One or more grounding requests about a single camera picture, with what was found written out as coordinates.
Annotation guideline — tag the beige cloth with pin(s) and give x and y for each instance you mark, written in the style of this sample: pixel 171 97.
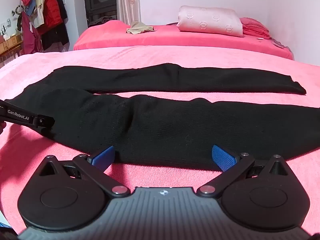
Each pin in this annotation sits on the beige cloth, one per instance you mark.
pixel 138 28

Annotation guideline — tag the maroon garment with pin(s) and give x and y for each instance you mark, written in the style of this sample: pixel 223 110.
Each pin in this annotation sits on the maroon garment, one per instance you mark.
pixel 31 37

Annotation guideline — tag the red folded blanket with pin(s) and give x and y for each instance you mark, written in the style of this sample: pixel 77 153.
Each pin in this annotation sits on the red folded blanket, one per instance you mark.
pixel 255 28

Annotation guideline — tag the pink patterned curtain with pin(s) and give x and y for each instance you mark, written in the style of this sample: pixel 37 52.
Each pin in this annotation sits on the pink patterned curtain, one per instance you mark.
pixel 128 0

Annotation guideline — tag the pink towel-covered bed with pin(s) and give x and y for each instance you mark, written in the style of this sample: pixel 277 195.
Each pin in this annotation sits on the pink towel-covered bed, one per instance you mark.
pixel 150 40

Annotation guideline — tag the red puffer jacket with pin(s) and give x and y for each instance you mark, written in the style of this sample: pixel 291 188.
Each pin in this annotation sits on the red puffer jacket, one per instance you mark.
pixel 52 7

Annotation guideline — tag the white folded pillow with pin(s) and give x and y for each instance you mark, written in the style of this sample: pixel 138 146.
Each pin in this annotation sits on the white folded pillow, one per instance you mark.
pixel 210 21

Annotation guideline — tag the hanging clothes red and dark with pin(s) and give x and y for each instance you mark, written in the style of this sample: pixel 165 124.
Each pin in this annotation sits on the hanging clothes red and dark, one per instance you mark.
pixel 58 36

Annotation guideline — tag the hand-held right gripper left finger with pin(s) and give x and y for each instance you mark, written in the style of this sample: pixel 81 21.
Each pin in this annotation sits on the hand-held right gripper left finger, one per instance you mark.
pixel 103 157

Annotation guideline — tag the beige garment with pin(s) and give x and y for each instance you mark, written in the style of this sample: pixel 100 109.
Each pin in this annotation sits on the beige garment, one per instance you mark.
pixel 38 12

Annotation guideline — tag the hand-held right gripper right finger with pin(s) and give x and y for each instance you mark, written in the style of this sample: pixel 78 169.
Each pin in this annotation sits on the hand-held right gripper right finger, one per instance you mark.
pixel 222 158

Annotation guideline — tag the dark garment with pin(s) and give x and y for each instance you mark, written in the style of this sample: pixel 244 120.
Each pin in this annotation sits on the dark garment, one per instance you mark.
pixel 100 21

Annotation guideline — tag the black pants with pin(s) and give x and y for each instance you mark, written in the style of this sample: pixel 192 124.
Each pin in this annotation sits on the black pants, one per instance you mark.
pixel 150 125

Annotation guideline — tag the wooden drawer unit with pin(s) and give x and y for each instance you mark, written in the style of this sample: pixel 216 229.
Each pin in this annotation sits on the wooden drawer unit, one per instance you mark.
pixel 11 43

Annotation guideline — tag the blue garment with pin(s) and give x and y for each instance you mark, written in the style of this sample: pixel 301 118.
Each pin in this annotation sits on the blue garment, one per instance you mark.
pixel 30 8

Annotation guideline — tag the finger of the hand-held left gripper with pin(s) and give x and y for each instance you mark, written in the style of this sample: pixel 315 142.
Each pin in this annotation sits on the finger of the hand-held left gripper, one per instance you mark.
pixel 45 122

